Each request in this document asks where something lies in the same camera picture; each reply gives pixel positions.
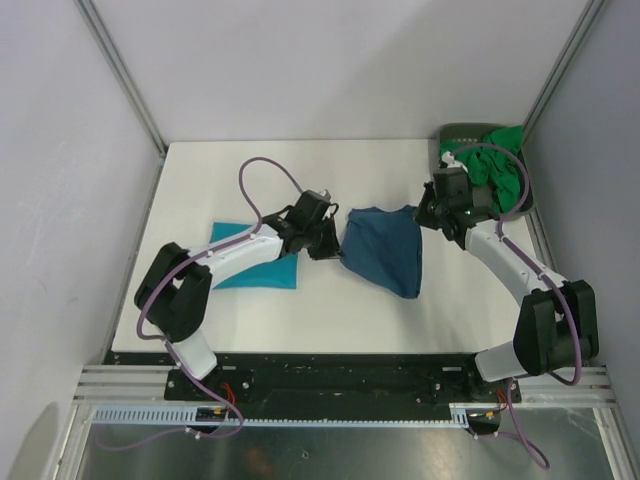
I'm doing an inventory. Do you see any grey plastic bin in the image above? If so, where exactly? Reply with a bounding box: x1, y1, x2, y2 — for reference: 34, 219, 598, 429
437, 122, 536, 219

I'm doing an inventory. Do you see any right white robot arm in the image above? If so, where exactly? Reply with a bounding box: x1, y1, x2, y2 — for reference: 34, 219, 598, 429
414, 167, 600, 401

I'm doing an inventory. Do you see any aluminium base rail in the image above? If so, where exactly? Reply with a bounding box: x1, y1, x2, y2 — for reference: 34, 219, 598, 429
518, 207, 617, 408

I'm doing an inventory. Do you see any teal t shirt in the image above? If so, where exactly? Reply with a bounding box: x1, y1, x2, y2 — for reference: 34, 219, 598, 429
210, 222, 298, 290

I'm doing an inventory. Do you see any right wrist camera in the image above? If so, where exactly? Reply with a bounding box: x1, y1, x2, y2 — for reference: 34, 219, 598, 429
440, 151, 467, 172

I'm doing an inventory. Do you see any right aluminium frame post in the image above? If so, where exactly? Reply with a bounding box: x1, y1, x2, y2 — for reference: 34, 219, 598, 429
523, 0, 609, 142

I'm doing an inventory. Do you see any aluminium frame post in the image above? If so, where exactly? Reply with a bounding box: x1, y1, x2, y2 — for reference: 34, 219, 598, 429
523, 0, 609, 142
73, 0, 167, 154

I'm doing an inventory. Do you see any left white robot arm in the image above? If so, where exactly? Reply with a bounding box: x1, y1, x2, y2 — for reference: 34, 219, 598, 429
134, 190, 341, 400

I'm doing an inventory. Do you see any dark blue t shirt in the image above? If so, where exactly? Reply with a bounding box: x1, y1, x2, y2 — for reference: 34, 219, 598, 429
341, 205, 423, 300

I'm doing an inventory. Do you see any green crumpled t shirt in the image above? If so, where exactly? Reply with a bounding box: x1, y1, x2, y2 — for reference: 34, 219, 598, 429
438, 124, 525, 214

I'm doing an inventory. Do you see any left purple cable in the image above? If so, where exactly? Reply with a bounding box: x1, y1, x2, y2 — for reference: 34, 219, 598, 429
94, 157, 306, 449

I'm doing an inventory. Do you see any white slotted cable duct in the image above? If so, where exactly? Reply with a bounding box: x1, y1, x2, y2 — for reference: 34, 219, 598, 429
89, 403, 506, 429

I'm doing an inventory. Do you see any left aluminium frame post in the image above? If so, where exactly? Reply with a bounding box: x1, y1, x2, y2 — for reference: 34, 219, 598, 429
73, 0, 167, 154

